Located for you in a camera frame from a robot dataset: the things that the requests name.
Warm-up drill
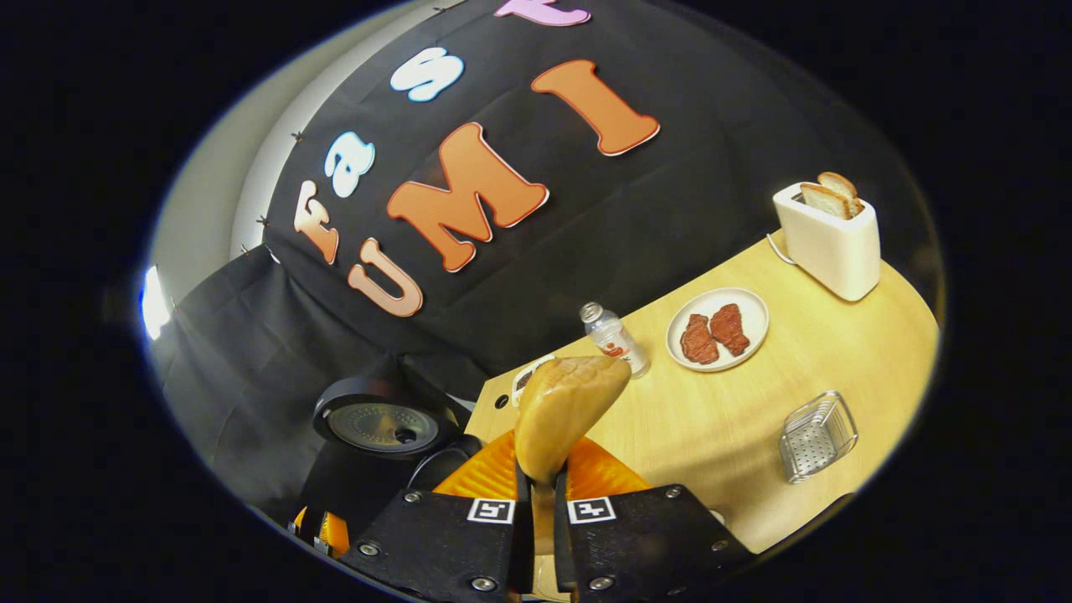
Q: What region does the white divided bean dish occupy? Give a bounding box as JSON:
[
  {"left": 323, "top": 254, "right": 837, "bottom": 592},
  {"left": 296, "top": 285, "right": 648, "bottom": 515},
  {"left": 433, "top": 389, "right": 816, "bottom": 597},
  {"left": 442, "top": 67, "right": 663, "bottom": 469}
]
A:
[{"left": 510, "top": 353, "right": 559, "bottom": 410}]

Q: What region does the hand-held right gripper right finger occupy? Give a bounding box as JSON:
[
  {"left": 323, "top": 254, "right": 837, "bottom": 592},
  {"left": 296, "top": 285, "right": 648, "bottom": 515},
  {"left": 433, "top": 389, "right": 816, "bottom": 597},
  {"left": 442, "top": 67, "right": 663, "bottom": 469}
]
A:
[{"left": 553, "top": 435, "right": 755, "bottom": 596}]

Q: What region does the wooden spoon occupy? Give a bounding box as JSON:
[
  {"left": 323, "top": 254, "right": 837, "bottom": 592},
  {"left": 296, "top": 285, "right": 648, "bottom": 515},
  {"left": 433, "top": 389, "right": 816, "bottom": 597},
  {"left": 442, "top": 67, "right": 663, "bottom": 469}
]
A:
[{"left": 513, "top": 356, "right": 633, "bottom": 503}]

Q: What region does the black backdrop cloth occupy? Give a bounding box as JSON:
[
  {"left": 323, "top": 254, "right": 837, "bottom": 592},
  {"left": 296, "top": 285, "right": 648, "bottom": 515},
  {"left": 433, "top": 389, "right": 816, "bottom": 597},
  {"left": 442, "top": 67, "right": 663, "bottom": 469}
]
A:
[{"left": 155, "top": 0, "right": 944, "bottom": 522}]

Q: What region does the black and silver rice cooker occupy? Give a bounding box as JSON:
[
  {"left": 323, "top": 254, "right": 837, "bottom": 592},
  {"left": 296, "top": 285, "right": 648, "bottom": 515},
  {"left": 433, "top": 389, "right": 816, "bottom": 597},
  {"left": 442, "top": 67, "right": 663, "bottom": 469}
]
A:
[{"left": 293, "top": 374, "right": 485, "bottom": 538}]

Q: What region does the white toaster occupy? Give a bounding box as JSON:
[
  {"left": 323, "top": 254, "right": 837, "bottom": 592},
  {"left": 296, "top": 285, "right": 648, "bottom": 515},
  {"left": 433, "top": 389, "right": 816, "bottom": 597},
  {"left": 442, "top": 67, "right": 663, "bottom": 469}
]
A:
[{"left": 772, "top": 182, "right": 882, "bottom": 303}]

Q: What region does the clear drink bottle red label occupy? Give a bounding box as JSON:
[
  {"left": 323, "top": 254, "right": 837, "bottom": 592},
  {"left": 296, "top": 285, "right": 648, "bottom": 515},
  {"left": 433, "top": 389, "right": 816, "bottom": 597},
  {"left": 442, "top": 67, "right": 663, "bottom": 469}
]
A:
[{"left": 580, "top": 301, "right": 651, "bottom": 380}]

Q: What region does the red meat piece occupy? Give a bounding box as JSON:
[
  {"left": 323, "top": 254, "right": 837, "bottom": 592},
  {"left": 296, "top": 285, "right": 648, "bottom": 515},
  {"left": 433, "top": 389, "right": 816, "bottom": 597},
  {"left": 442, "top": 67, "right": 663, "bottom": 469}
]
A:
[
  {"left": 680, "top": 314, "right": 720, "bottom": 366},
  {"left": 710, "top": 303, "right": 752, "bottom": 358}
]

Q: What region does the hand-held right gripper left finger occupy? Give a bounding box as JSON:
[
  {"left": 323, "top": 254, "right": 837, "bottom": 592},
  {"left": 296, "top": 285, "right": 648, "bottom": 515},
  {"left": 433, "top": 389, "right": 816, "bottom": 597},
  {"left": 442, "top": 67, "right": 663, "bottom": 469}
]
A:
[{"left": 339, "top": 430, "right": 535, "bottom": 595}]

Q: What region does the toast bread slice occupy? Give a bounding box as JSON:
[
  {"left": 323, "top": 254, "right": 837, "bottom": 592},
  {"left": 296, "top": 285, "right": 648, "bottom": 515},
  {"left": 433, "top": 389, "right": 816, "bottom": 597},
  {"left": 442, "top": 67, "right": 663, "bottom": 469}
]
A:
[
  {"left": 817, "top": 172, "right": 864, "bottom": 218},
  {"left": 800, "top": 183, "right": 852, "bottom": 221}
]

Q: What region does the clear wire chopstick holder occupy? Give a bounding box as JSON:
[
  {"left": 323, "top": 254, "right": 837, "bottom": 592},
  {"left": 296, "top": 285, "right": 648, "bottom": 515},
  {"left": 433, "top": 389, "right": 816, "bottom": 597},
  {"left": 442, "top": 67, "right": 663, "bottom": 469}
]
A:
[{"left": 779, "top": 390, "right": 860, "bottom": 486}]

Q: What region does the ceiling light panel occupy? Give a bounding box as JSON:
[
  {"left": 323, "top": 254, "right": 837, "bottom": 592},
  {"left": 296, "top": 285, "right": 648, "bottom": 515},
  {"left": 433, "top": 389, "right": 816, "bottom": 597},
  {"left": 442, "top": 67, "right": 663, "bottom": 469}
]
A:
[{"left": 141, "top": 266, "right": 173, "bottom": 341}]

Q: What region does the white round plate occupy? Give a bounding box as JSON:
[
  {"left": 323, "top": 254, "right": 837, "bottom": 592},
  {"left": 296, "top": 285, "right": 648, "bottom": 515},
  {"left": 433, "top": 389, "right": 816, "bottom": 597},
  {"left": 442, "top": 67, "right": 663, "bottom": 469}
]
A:
[{"left": 666, "top": 287, "right": 771, "bottom": 374}]

